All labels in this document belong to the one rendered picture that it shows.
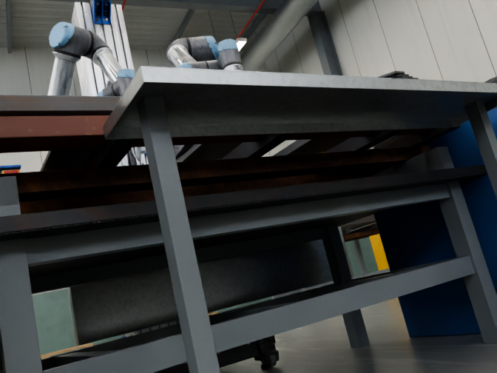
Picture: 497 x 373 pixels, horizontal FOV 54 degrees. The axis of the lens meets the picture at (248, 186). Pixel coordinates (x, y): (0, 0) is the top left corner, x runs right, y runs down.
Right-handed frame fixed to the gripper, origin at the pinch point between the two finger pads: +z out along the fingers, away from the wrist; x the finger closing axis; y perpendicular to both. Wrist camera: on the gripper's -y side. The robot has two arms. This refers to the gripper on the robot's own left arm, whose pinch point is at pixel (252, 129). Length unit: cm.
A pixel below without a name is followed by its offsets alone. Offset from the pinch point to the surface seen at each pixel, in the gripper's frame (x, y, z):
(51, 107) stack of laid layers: 37, 77, 9
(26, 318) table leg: 36, 87, 52
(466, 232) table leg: 36, -50, 54
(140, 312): -42, 40, 55
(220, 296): -41, 6, 56
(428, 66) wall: -390, -718, -277
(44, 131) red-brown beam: 37, 79, 14
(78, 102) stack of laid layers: 37, 71, 8
